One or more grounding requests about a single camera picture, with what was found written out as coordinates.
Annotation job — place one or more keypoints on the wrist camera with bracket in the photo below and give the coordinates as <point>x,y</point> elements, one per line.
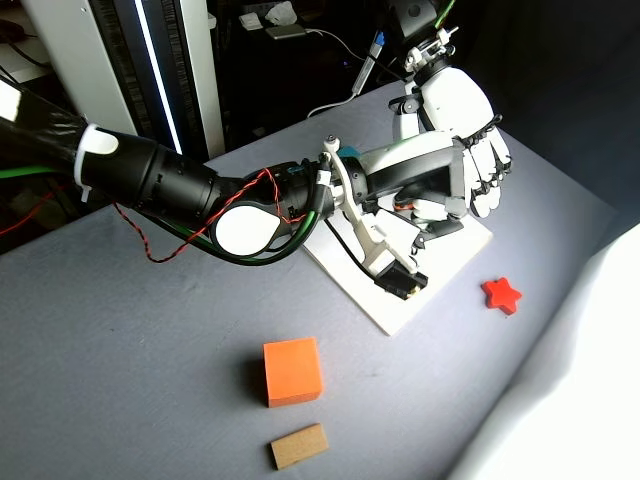
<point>367,240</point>

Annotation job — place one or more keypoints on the white board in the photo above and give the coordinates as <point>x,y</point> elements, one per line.
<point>450,265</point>

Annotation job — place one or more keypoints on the tan wooden block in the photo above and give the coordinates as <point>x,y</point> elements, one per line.
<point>299,446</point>

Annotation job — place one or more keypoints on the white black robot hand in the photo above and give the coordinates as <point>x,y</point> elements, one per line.
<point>410,170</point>
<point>455,100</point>

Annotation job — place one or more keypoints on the white side desk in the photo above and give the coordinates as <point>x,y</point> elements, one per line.
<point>20,65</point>

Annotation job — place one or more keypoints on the white paper sheet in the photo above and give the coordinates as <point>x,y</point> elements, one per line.
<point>440,275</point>

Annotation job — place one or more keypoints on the orange cube block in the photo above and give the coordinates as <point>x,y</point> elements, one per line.
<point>292,370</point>

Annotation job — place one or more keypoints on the grey table cloth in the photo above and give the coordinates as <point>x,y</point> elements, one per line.
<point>125,350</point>

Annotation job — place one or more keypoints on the red star block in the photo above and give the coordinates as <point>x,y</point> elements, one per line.
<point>500,295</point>

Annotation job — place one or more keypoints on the white crumpled tissue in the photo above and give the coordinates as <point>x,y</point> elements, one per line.
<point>280,12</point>

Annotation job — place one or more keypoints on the silver power adapter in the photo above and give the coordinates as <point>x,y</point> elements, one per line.
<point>285,31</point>

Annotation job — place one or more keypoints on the white column with light strip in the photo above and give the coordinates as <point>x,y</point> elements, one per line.
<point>75,50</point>

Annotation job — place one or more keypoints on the white body shell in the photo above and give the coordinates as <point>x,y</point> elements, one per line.
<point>575,400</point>

